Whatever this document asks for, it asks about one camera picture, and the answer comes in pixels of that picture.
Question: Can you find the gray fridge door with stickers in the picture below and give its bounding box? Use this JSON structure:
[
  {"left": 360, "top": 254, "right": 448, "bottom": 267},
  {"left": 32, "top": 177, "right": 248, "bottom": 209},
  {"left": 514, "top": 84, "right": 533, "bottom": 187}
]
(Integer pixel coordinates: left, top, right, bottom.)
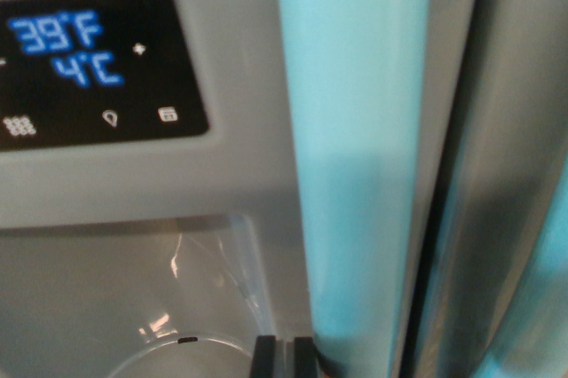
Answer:
[{"left": 406, "top": 0, "right": 568, "bottom": 378}]

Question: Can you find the teal straight door handle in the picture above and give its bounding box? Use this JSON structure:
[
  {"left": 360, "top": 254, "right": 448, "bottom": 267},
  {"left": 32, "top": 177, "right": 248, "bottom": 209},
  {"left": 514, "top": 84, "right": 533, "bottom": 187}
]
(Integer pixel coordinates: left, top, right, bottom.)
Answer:
[{"left": 481, "top": 164, "right": 568, "bottom": 378}]

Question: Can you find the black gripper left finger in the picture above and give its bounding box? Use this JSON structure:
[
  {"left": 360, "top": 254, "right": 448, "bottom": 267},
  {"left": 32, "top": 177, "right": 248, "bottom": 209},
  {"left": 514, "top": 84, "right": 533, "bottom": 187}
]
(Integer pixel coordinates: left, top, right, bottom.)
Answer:
[{"left": 248, "top": 335, "right": 278, "bottom": 378}]

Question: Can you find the black temperature control panel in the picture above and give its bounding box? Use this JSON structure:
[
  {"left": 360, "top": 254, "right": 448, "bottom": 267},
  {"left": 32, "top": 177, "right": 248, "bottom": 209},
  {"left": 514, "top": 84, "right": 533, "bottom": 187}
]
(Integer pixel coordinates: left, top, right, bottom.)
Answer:
[{"left": 0, "top": 0, "right": 211, "bottom": 154}]

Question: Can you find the teal curved door handle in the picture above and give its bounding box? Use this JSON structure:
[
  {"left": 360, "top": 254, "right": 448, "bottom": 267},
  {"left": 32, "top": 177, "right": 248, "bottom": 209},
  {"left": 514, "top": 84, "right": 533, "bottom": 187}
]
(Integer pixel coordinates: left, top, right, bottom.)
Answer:
[{"left": 272, "top": 0, "right": 434, "bottom": 377}]

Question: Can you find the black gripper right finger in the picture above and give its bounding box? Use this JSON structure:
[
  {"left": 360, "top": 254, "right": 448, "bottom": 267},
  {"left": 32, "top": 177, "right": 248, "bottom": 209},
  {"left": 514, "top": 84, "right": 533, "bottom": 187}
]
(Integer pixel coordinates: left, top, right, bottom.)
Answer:
[{"left": 293, "top": 335, "right": 320, "bottom": 378}]

